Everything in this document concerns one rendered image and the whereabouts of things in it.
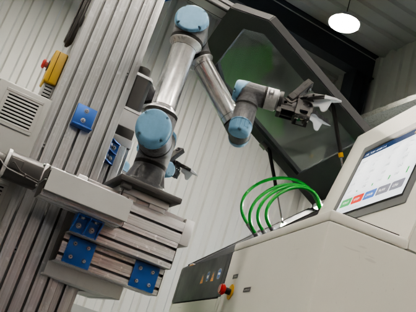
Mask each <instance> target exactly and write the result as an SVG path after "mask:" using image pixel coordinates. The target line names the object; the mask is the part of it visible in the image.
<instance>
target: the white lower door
mask: <svg viewBox="0 0 416 312"><path fill-rule="evenodd" d="M217 299H218V298H216V299H210V300H201V301H191V302H186V303H176V304H172V307H171V310H170V312H214V310H215V306H216V303H217Z"/></svg>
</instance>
